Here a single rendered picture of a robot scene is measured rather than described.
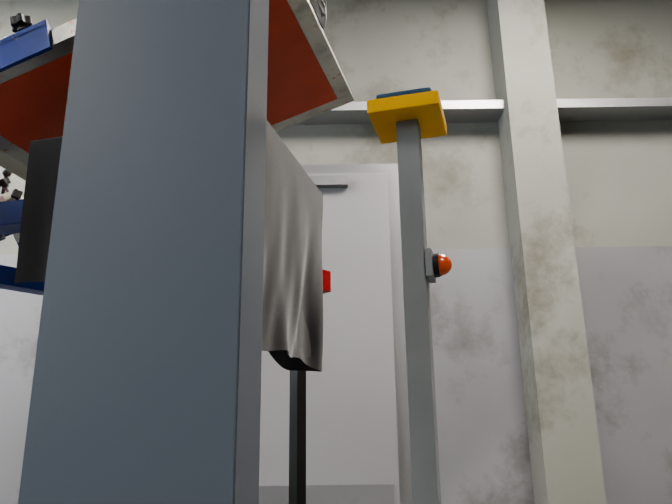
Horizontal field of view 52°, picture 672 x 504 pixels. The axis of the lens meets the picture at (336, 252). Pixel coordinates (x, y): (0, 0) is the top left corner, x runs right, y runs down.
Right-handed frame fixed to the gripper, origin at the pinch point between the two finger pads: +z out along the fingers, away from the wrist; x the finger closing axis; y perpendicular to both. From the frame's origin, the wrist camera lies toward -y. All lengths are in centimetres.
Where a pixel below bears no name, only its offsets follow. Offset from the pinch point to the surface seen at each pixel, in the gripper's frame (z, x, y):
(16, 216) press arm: 18, -78, 3
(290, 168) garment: 33.1, -13.0, 4.2
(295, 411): 56, -69, -148
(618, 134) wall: -74, 140, -308
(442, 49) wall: -166, 54, -281
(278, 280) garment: 57, -20, 8
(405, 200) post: 53, 7, 15
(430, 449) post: 94, -2, 15
